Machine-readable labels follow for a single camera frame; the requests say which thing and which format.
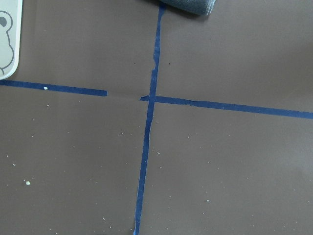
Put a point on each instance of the cream bear tray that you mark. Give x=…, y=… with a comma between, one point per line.
x=10, y=36

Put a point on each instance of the grey folded cloth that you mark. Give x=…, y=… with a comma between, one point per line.
x=197, y=7

